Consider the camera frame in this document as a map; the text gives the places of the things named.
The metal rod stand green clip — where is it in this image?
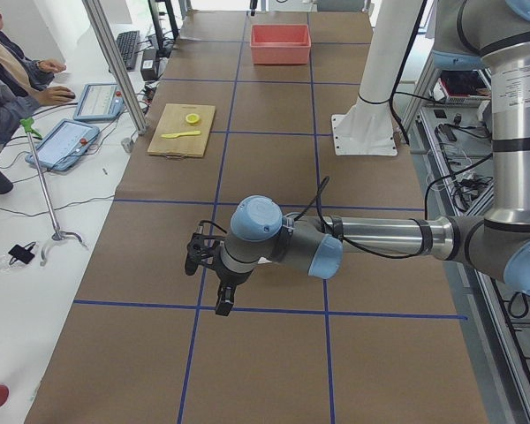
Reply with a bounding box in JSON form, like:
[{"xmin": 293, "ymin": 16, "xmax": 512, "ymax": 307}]
[{"xmin": 20, "ymin": 118, "xmax": 88, "ymax": 267}]

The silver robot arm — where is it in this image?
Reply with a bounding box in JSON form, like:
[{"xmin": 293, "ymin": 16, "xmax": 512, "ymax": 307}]
[{"xmin": 213, "ymin": 1, "xmax": 530, "ymax": 315}]

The black keyboard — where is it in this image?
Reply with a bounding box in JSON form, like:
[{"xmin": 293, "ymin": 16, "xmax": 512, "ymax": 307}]
[{"xmin": 116, "ymin": 30, "xmax": 140, "ymax": 71}]

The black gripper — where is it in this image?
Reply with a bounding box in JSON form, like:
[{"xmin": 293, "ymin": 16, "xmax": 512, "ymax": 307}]
[{"xmin": 213, "ymin": 254, "xmax": 253, "ymax": 315}]

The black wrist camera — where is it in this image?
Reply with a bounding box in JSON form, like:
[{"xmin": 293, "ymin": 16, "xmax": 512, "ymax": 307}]
[{"xmin": 184, "ymin": 220, "xmax": 225, "ymax": 276}]

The black power adapter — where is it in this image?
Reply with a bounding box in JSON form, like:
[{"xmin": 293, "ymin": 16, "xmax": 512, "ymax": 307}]
[{"xmin": 140, "ymin": 48, "xmax": 160, "ymax": 81}]

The pink plastic bin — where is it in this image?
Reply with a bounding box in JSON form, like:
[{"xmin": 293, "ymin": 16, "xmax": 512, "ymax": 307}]
[{"xmin": 250, "ymin": 24, "xmax": 312, "ymax": 65}]

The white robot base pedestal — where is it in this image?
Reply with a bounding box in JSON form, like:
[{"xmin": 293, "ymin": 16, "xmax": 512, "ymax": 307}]
[{"xmin": 331, "ymin": 0, "xmax": 426, "ymax": 156}]

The aluminium frame post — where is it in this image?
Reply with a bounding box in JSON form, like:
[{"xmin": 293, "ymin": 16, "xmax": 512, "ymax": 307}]
[{"xmin": 82, "ymin": 0, "xmax": 148, "ymax": 135}]

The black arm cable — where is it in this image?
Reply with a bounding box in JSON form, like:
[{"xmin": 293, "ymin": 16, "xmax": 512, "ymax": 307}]
[{"xmin": 286, "ymin": 176, "xmax": 425, "ymax": 260}]

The near blue teach pendant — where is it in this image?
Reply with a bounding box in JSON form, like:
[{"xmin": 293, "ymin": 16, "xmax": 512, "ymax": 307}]
[{"xmin": 36, "ymin": 118, "xmax": 100, "ymax": 171}]

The yellow plastic knife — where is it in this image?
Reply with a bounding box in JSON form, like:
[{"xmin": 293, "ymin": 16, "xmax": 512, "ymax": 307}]
[{"xmin": 161, "ymin": 130, "xmax": 201, "ymax": 139}]

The small black clip device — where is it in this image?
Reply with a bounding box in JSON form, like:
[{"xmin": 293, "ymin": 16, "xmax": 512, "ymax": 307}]
[{"xmin": 8, "ymin": 242, "xmax": 36, "ymax": 266}]

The bamboo cutting board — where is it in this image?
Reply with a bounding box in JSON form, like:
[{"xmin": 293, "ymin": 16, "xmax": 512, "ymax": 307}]
[{"xmin": 148, "ymin": 103, "xmax": 216, "ymax": 158}]

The far blue teach pendant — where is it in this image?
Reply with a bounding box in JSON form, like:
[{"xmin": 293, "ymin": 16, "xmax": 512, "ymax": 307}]
[{"xmin": 73, "ymin": 83, "xmax": 125, "ymax": 122}]

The seated person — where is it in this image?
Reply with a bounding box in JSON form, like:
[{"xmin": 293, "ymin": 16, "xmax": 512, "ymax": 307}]
[{"xmin": 0, "ymin": 12, "xmax": 71, "ymax": 145}]

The black computer mouse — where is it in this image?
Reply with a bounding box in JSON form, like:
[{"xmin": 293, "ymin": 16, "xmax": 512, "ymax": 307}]
[{"xmin": 54, "ymin": 91, "xmax": 76, "ymax": 100}]

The yellow lemon slice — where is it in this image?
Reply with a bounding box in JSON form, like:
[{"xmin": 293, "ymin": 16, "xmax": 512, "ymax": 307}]
[{"xmin": 185, "ymin": 113, "xmax": 201, "ymax": 125}]

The blue teach pendant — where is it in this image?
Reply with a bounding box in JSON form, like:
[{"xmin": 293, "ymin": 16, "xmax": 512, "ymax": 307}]
[
  {"xmin": 36, "ymin": 118, "xmax": 100, "ymax": 171},
  {"xmin": 73, "ymin": 83, "xmax": 125, "ymax": 122}
]

